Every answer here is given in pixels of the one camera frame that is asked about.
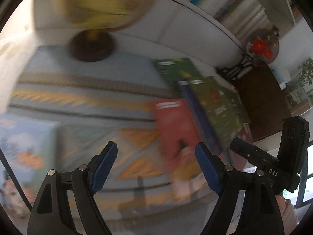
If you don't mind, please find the embroidered round fan on stand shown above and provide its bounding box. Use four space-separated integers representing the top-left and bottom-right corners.
216 26 280 85

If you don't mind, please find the potted green plant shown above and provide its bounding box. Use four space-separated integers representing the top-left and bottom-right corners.
298 58 313 93

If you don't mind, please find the dark green book at back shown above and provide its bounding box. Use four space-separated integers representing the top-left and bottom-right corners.
153 58 202 98

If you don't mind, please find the right hand pink sleeve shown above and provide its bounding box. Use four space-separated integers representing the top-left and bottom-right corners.
275 195 297 235

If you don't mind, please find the red orange illustrated book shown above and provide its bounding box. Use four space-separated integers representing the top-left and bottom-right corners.
152 99 206 201

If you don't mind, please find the white bookshelf with books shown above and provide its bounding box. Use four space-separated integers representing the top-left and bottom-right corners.
31 0 297 67

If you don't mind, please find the dark wooden cabinet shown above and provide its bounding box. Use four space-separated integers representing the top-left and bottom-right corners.
236 66 291 142

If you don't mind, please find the light blue poetry book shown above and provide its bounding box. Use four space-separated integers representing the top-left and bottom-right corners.
1 114 58 205

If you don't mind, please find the black cable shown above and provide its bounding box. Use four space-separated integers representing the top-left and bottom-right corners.
0 147 33 212

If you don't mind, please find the antique yellow desk globe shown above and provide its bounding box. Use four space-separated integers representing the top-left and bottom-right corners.
54 0 155 62

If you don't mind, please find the blue eagle fable book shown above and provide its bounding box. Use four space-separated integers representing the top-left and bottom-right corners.
177 78 223 155

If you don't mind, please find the patterned blue table runner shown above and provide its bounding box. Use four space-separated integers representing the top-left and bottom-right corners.
0 44 245 235

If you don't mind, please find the olive green book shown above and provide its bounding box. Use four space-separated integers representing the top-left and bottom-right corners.
188 76 253 149

